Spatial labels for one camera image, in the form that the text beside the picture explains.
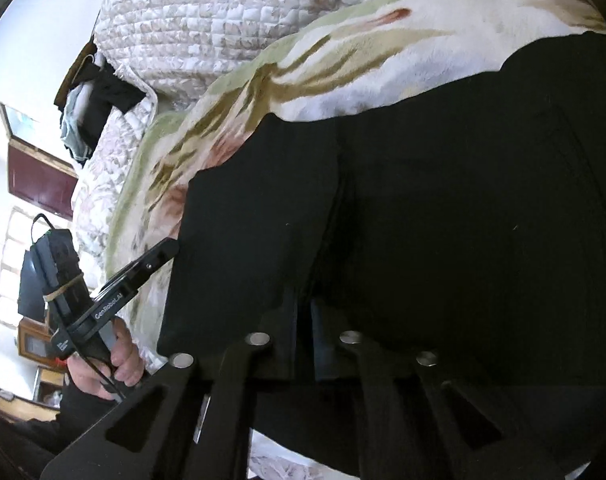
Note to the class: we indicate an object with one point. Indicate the wooden framed window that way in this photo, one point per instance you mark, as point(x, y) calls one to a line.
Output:
point(20, 120)

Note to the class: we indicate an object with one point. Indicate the black pants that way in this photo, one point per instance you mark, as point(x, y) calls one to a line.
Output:
point(433, 210)

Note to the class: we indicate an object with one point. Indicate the dark red door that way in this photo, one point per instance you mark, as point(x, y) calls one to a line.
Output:
point(43, 180)

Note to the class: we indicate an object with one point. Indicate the person's left forearm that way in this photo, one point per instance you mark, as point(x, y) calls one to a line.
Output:
point(43, 435)

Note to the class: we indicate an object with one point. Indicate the white quilted bedspread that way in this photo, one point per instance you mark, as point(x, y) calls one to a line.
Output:
point(208, 25)

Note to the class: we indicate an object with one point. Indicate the wooden cabinet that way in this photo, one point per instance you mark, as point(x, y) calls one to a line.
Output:
point(33, 342)

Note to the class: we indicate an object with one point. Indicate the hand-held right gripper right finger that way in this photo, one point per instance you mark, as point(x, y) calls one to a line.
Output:
point(328, 345)

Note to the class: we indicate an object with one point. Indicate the brown cloth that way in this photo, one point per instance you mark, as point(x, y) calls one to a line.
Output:
point(75, 70)

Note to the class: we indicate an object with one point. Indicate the black cloth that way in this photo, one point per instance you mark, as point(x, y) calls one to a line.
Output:
point(110, 95)

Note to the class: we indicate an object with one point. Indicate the person's left hand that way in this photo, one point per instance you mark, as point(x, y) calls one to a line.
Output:
point(128, 355)

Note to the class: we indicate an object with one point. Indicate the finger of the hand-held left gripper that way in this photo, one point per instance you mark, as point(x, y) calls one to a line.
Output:
point(145, 265)

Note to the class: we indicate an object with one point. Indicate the printed fleece blanket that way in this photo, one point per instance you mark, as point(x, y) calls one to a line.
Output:
point(333, 65)

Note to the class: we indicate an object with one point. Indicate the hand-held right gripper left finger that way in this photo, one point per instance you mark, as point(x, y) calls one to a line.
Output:
point(243, 385)

